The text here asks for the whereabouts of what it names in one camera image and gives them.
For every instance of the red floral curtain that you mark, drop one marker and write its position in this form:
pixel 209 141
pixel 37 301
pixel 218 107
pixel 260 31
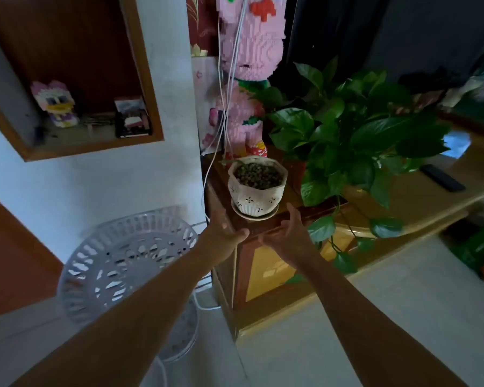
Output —
pixel 201 26

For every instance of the clay pebbles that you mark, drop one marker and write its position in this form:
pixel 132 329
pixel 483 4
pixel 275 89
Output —
pixel 258 175

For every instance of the black remote control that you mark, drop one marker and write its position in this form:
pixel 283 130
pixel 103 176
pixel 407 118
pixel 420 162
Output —
pixel 443 178

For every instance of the wooden tv cabinet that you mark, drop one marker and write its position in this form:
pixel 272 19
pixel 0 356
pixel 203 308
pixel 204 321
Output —
pixel 347 237

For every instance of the duck brick figure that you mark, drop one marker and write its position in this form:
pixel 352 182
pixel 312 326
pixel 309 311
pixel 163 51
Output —
pixel 55 103

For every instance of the wooden wall niche frame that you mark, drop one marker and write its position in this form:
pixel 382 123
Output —
pixel 74 76

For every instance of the white electric fan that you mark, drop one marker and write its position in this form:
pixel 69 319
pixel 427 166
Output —
pixel 129 270

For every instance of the person's left thumb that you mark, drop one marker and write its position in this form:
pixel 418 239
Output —
pixel 238 236

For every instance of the white ceramic saucer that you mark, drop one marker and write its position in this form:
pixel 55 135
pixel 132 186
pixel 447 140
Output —
pixel 255 215

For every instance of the green leafy pothos plant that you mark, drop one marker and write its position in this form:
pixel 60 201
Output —
pixel 347 141

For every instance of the white ceramic flower pot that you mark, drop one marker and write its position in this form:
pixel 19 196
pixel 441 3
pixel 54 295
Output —
pixel 258 188

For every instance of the pink brick figure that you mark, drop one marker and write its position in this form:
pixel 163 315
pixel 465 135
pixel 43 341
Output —
pixel 248 72

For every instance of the black television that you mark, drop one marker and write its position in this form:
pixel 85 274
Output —
pixel 387 36

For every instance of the person's left forearm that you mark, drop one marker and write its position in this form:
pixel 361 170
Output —
pixel 117 318

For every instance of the person's right thumb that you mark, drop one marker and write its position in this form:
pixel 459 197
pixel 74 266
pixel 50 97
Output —
pixel 270 238

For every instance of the person's right forearm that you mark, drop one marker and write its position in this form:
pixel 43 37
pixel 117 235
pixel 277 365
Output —
pixel 371 330

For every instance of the person's right hand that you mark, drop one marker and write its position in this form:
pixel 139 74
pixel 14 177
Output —
pixel 287 239

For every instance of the person's left hand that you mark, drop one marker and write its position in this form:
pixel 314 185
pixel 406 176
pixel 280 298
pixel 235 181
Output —
pixel 221 236

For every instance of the green plastic bag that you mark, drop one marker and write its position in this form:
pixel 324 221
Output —
pixel 474 249

